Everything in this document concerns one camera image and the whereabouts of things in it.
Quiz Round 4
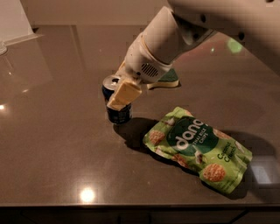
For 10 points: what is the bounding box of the dark blue pepsi can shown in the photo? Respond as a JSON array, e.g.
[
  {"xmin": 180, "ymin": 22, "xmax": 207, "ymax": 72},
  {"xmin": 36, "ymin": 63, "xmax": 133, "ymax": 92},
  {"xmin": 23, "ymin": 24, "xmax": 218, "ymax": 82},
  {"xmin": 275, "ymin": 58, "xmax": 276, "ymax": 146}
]
[{"xmin": 101, "ymin": 74, "xmax": 132, "ymax": 124}]

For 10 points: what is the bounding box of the green and yellow sponge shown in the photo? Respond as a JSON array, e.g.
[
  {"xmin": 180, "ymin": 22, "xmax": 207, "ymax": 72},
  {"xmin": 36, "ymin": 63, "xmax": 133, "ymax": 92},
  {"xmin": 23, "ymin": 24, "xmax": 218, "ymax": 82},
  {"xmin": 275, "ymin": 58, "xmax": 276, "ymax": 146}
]
[{"xmin": 147, "ymin": 68, "xmax": 179, "ymax": 89}]

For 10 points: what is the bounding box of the green rice chips bag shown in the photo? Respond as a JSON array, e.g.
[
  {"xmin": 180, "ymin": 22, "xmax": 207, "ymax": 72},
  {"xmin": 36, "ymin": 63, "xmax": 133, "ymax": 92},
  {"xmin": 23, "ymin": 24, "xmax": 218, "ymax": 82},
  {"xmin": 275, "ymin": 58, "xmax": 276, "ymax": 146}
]
[{"xmin": 143, "ymin": 107, "xmax": 252, "ymax": 194}]

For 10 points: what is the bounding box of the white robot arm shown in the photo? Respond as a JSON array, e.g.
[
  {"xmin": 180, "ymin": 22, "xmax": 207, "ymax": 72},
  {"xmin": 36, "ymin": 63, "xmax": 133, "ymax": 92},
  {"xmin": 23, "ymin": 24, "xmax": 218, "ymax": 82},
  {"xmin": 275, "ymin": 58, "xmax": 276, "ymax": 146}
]
[{"xmin": 108, "ymin": 0, "xmax": 280, "ymax": 110}]

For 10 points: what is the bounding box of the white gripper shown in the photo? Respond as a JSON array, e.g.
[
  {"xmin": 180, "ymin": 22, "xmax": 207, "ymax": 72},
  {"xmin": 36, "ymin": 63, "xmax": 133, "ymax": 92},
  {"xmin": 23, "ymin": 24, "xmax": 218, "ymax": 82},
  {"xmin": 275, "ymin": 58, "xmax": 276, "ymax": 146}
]
[{"xmin": 107, "ymin": 32, "xmax": 172, "ymax": 111}]

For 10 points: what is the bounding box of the white object at left edge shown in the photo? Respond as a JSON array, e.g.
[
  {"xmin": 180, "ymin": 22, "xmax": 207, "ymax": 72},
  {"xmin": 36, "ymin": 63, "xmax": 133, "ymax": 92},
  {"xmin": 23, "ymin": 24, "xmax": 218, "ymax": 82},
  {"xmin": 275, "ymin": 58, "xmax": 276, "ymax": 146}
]
[{"xmin": 0, "ymin": 0, "xmax": 41, "ymax": 55}]

